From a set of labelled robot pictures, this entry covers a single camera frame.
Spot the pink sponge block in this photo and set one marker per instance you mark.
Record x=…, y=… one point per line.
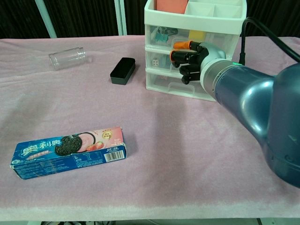
x=171, y=5

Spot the pale double frame pole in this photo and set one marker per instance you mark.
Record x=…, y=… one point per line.
x=120, y=16

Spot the green black binder clip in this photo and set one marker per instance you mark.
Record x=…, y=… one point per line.
x=171, y=31

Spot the black rectangular box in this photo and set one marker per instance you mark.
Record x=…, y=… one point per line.
x=123, y=70

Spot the blue Oreo cookie box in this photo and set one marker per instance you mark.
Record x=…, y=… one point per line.
x=70, y=154

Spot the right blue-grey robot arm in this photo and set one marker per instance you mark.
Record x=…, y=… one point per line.
x=257, y=100

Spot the pink table cloth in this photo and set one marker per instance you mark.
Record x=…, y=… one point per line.
x=164, y=140

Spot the clear drawer with dice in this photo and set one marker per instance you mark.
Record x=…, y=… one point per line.
x=162, y=55

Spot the teal binder clip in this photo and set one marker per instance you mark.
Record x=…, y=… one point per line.
x=160, y=37

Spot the pale slanted frame pole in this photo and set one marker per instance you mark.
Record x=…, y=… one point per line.
x=47, y=18

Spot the white dice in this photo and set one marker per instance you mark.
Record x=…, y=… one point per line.
x=155, y=62

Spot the clear drawer with clips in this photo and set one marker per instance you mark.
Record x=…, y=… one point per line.
x=218, y=37

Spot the white plastic drawer organizer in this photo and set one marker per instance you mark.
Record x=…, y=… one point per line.
x=192, y=18

